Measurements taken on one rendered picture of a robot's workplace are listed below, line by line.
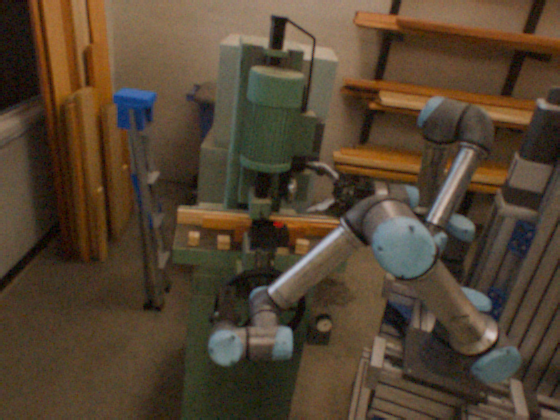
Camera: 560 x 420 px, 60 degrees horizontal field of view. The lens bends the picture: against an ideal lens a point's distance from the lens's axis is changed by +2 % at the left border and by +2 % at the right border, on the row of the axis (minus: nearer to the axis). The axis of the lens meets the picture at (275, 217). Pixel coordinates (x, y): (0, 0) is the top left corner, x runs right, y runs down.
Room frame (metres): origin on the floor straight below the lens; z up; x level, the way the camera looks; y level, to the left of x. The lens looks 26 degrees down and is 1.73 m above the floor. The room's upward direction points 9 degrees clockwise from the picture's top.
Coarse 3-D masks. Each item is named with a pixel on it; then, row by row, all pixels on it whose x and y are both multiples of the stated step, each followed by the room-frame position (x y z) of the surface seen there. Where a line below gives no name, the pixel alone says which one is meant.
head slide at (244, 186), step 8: (240, 168) 1.68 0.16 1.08; (248, 168) 1.62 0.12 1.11; (240, 176) 1.65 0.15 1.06; (248, 176) 1.62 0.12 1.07; (272, 176) 1.63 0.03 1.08; (240, 184) 1.63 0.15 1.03; (248, 184) 1.62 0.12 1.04; (272, 184) 1.63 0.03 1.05; (240, 192) 1.62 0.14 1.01; (248, 192) 1.62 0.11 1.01; (272, 192) 1.64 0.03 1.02; (240, 200) 1.62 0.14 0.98
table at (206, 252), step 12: (180, 228) 1.47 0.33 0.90; (192, 228) 1.48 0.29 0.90; (204, 228) 1.49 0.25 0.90; (180, 240) 1.39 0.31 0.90; (204, 240) 1.41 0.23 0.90; (216, 240) 1.42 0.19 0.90; (312, 240) 1.53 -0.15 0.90; (180, 252) 1.33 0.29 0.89; (192, 252) 1.34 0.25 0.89; (204, 252) 1.35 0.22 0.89; (216, 252) 1.36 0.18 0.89; (228, 252) 1.36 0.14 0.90; (240, 252) 1.37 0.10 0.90; (192, 264) 1.34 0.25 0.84; (204, 264) 1.35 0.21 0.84; (216, 264) 1.36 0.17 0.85; (228, 264) 1.36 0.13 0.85; (240, 264) 1.34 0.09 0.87; (288, 264) 1.40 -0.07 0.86
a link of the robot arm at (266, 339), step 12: (264, 312) 0.94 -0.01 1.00; (252, 324) 0.92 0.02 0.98; (264, 324) 0.90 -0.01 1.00; (276, 324) 0.91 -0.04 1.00; (252, 336) 0.86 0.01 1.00; (264, 336) 0.86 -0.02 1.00; (276, 336) 0.86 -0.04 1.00; (288, 336) 0.87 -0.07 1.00; (252, 348) 0.84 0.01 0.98; (264, 348) 0.84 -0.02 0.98; (276, 348) 0.84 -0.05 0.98; (288, 348) 0.85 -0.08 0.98; (252, 360) 0.84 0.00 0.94
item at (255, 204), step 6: (252, 192) 1.57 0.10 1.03; (252, 198) 1.52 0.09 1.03; (258, 198) 1.53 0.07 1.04; (252, 204) 1.49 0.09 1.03; (258, 204) 1.49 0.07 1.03; (264, 204) 1.50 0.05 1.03; (270, 204) 1.50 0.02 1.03; (252, 210) 1.49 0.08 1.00; (258, 210) 1.49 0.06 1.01; (264, 210) 1.50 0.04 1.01; (270, 210) 1.50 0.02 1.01; (252, 216) 1.49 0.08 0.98; (258, 216) 1.49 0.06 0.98
